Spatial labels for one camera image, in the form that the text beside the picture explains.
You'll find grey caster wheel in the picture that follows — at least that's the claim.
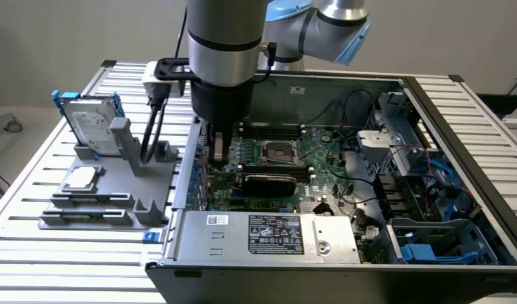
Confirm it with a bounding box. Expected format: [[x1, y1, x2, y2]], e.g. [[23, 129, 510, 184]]
[[0, 113, 23, 132]]

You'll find green motherboard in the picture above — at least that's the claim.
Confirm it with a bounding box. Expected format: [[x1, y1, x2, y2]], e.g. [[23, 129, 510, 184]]
[[197, 117, 382, 241]]

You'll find green RAM stick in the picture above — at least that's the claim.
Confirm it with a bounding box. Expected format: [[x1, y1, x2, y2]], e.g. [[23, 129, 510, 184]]
[[41, 210, 126, 224], [50, 193, 130, 206]]

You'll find black graphics card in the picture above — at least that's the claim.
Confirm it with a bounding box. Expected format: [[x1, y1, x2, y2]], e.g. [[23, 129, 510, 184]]
[[242, 174, 298, 199]]

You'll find black open PC case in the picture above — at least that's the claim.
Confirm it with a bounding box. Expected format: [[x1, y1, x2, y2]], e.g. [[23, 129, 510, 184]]
[[143, 70, 517, 296]]

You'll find silver chipset heatsink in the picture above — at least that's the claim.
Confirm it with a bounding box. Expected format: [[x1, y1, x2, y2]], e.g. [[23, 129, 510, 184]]
[[298, 201, 329, 217]]

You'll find grey plastic disk bay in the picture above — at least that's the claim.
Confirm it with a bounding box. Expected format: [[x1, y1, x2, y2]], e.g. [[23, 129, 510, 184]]
[[383, 216, 507, 266]]

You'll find CPU socket with metal frame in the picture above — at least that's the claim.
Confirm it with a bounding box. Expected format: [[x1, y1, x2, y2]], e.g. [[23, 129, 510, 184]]
[[259, 139, 302, 167]]

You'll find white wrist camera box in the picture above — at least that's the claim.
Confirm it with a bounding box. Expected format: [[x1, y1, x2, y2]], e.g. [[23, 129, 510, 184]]
[[141, 61, 185, 98]]

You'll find thin black hanging cable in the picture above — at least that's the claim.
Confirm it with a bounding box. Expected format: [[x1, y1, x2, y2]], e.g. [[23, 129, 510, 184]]
[[171, 5, 189, 60]]

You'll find black looped case wire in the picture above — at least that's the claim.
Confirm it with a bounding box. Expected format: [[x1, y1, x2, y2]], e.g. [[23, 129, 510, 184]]
[[298, 88, 374, 142]]

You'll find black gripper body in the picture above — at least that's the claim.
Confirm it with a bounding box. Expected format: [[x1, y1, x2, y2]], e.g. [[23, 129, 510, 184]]
[[190, 78, 254, 134]]

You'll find black RAM slot bank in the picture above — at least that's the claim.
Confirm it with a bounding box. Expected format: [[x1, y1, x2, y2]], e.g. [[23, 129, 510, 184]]
[[237, 120, 307, 139], [237, 162, 317, 184]]

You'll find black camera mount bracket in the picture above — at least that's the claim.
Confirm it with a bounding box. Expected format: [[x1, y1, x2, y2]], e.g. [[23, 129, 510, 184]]
[[155, 57, 195, 80]]

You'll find silver CPU chip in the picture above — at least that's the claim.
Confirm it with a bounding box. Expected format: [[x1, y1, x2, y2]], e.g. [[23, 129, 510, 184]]
[[61, 167, 97, 191]]

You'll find hard disk in blue carrier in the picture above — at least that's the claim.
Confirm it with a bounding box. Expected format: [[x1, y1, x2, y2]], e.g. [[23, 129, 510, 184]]
[[50, 90, 125, 157]]

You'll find blue SATA wire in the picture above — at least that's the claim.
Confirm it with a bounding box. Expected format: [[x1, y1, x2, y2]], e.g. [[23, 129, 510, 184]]
[[425, 157, 475, 224]]

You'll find red wire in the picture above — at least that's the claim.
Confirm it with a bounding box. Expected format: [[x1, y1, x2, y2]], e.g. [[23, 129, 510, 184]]
[[386, 147, 474, 219]]

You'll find grey metal drive cage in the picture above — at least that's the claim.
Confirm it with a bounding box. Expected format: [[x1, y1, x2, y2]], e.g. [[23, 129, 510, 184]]
[[354, 91, 439, 178]]

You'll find black camera cable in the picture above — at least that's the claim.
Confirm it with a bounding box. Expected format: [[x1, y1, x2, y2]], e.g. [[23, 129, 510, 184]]
[[138, 84, 170, 165]]

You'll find silver power supply unit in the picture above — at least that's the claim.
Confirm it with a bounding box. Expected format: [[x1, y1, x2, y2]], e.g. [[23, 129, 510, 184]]
[[163, 210, 361, 265]]

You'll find blue plastic bay latch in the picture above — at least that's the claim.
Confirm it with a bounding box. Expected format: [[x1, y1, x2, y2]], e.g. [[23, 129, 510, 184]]
[[398, 243, 435, 264]]

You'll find grey plastic parts rack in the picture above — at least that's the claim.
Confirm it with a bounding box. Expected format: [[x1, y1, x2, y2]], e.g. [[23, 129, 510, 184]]
[[37, 118, 179, 231]]

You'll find black arm connector cable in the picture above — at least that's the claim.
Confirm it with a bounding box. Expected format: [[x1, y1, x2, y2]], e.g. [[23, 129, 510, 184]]
[[253, 41, 278, 84]]

